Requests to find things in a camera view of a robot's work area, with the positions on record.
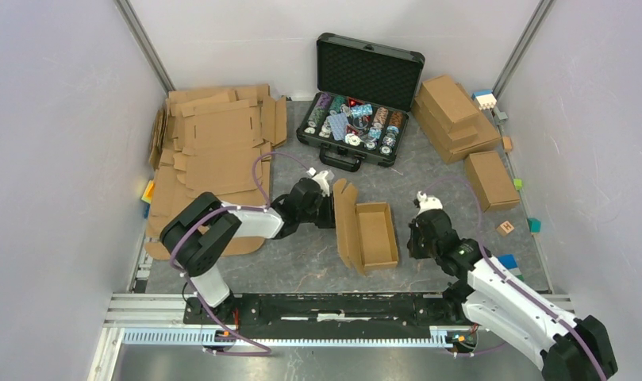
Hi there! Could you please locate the small folded cardboard box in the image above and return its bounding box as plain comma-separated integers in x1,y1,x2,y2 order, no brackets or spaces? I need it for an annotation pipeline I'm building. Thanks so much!
464,151,521,212

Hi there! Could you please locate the small wooden cube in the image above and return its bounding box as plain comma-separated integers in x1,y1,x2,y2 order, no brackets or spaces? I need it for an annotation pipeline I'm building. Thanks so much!
502,137,513,153

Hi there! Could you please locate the grey small block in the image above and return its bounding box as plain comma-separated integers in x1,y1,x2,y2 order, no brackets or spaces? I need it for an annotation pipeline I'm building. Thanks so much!
494,111,508,125

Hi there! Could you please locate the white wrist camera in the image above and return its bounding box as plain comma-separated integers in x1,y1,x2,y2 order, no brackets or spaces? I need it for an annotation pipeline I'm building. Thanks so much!
414,191,443,214
306,167,334,197

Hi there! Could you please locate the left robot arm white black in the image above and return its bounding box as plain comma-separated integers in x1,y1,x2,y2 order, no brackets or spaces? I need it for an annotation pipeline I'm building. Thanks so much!
160,171,335,324

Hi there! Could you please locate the black poker chip case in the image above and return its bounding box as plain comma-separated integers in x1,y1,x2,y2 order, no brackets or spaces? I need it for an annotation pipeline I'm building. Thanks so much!
296,33,425,172

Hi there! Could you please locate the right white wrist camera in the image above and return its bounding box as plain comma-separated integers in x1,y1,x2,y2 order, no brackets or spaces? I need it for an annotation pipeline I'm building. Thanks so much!
414,191,443,214

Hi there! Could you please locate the orange yellow block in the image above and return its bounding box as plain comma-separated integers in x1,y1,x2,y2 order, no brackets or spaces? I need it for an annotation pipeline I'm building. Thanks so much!
140,179,155,204

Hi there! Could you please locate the blue white toy block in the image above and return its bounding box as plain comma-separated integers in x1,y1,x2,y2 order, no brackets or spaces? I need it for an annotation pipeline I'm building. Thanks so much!
471,90,498,110

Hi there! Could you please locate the wooden letter H block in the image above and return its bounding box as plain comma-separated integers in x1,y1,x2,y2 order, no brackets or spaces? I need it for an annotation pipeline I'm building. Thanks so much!
496,221,515,237

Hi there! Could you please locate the blue green white block stack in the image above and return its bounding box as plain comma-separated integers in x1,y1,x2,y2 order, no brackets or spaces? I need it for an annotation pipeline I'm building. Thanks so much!
498,254,524,282

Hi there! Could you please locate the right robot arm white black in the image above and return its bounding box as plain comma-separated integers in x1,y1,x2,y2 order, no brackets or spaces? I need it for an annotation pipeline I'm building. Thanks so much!
407,209,618,380

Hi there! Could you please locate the stack of flat cardboard sheets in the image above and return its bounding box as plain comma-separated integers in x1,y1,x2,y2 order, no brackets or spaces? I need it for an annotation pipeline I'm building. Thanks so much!
144,84,287,260

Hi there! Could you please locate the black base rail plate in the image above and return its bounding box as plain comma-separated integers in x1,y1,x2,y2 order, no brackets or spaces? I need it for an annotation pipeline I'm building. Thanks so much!
213,292,478,340

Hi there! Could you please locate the teal cube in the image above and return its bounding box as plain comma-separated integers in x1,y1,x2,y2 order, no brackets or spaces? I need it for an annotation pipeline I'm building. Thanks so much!
527,217,542,234

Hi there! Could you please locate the large folded cardboard box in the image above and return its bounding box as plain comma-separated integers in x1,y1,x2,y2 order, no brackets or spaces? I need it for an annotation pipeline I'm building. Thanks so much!
412,87,501,164

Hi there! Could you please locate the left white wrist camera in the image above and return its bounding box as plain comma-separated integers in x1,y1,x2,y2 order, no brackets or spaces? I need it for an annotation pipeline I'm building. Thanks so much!
306,167,334,197

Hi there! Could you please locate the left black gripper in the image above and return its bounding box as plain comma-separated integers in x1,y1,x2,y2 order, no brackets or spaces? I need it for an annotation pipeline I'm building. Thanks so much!
298,190,354,229

